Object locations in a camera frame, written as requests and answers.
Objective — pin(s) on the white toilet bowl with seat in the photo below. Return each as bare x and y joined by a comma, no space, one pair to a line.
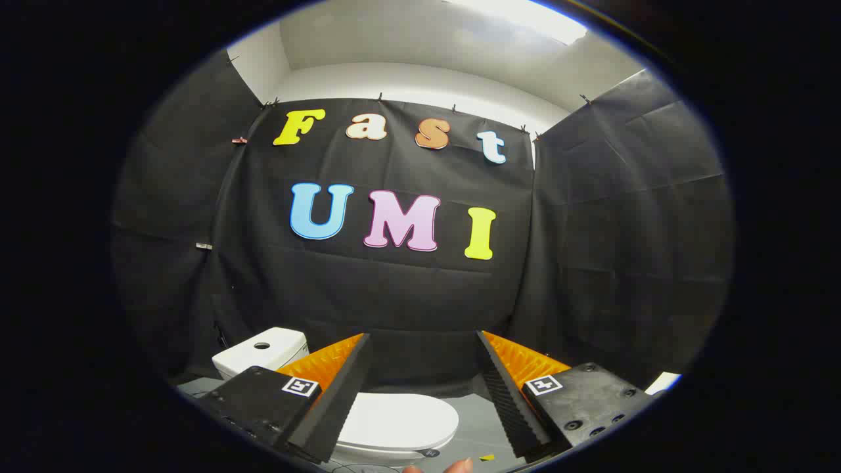
374,456

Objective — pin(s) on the black backdrop cloth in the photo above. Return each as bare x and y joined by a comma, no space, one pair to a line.
407,295

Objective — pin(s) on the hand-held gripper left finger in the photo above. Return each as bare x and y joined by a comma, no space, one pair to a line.
341,394

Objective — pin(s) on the white door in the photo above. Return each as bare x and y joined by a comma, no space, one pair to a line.
662,382

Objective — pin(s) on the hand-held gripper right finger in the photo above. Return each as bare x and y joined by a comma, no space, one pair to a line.
506,401

